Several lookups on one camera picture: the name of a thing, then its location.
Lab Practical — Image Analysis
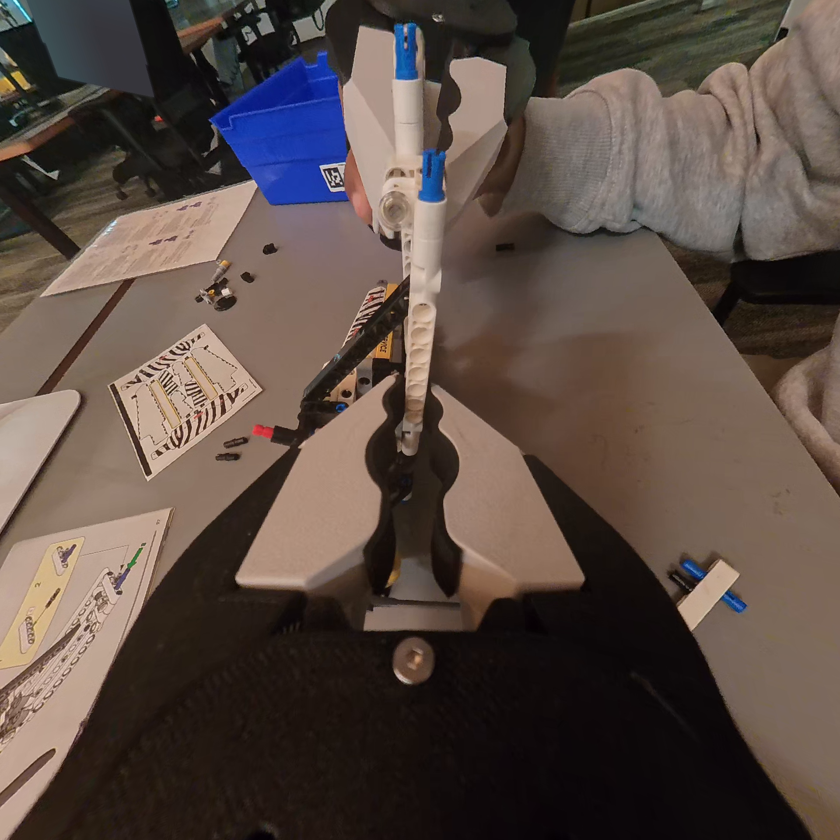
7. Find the long white lego beam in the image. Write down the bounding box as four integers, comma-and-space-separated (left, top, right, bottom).
392, 23, 429, 198

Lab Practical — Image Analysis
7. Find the white beam with blue pins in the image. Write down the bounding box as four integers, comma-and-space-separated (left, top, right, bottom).
668, 558, 748, 632

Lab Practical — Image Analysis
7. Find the black office chair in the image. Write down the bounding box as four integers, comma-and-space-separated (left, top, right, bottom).
112, 79, 227, 201

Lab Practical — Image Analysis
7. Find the blue plastic bin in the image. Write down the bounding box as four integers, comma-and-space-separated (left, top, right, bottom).
210, 52, 349, 206

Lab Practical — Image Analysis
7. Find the black chair seat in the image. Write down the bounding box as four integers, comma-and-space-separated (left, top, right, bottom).
712, 259, 840, 329

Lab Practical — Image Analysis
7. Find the person's right forearm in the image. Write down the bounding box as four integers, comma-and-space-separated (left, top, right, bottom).
499, 0, 840, 263

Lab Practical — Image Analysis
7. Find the zebra sticker sheet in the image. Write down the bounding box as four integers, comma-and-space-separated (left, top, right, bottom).
108, 323, 263, 482

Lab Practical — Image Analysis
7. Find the person's right hand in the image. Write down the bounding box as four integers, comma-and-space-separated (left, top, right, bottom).
344, 117, 529, 237

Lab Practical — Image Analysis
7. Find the open instruction booklet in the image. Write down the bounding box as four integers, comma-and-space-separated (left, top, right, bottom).
0, 507, 175, 756

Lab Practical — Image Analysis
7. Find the white paper sheet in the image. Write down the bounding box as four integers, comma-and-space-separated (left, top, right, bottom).
41, 180, 258, 298

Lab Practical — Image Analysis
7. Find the white lego skid assembly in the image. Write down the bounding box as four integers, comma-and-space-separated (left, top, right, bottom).
377, 150, 450, 457

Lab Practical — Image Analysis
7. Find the silver laptop stand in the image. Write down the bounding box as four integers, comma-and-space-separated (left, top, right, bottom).
0, 389, 81, 532

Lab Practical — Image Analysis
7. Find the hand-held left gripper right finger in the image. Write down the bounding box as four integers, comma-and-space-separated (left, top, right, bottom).
430, 384, 586, 621

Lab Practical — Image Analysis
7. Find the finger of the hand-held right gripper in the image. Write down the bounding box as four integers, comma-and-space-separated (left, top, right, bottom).
341, 25, 399, 199
435, 56, 511, 222

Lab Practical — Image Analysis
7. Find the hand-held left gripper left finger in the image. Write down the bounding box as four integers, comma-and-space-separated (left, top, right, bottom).
235, 373, 403, 599

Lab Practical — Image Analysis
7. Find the wooden office desk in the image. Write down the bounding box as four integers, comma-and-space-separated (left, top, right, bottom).
0, 85, 126, 260

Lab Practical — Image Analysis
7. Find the zebra striped lego helicopter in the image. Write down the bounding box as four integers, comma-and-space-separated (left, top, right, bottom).
252, 279, 421, 592

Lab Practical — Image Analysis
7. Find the cluster of small lego parts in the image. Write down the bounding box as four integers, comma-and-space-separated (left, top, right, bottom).
196, 259, 237, 309

